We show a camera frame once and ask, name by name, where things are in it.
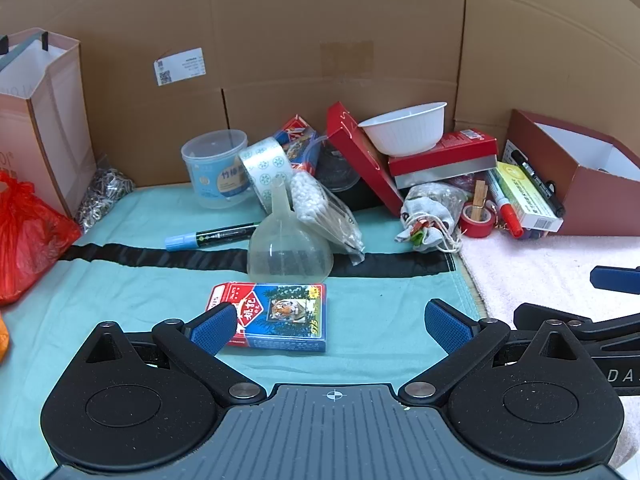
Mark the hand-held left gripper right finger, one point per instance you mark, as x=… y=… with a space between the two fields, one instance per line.
x=447 y=327

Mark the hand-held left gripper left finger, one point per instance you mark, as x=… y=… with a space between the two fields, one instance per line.
x=215 y=327

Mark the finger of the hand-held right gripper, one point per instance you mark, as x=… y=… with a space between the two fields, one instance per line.
x=617 y=280
x=530 y=316

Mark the blue red playing card box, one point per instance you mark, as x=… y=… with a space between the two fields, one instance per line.
x=280 y=317

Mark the maroon cardboard container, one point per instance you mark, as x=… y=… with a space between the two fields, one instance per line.
x=600 y=205

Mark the yellow green medicine box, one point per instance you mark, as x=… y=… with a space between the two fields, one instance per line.
x=530 y=201

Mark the pink towel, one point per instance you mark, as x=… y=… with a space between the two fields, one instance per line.
x=525 y=270

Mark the black marker light blue cap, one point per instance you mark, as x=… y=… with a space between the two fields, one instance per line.
x=215 y=236

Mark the teal cloth black stripe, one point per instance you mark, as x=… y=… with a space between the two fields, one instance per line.
x=125 y=290

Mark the red tape roll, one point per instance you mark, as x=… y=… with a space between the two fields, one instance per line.
x=472 y=228

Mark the clear plastic funnel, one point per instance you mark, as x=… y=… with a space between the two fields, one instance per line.
x=287 y=255

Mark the white marker red cap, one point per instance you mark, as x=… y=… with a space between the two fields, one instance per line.
x=502 y=199

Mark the wooden clothespin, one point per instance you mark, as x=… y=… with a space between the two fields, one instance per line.
x=480 y=195

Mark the clear round plastic tub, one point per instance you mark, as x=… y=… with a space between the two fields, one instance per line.
x=212 y=175

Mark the bag of cotton swabs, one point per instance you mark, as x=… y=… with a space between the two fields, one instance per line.
x=320 y=205

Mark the patterned white tape roll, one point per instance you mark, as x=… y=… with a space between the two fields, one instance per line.
x=265 y=167

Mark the pile of metal rings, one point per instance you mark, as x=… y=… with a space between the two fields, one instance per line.
x=102 y=197

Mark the red and silver box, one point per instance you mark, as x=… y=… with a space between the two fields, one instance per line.
x=450 y=152

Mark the flat red box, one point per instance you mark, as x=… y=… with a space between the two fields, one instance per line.
x=357 y=155

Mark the white ribbed plastic bowl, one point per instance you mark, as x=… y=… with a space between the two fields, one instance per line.
x=405 y=132

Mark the small blue red card box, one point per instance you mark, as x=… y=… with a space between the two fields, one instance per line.
x=300 y=140

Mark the red plastic bag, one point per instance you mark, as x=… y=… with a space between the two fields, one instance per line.
x=25 y=240

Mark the orange object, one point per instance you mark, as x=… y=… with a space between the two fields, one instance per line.
x=3 y=337

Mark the pink paper bag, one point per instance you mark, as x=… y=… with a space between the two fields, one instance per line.
x=55 y=125

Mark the white label sticker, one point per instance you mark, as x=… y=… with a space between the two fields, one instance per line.
x=180 y=66

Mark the brown cardboard backdrop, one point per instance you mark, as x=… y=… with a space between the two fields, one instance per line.
x=300 y=20

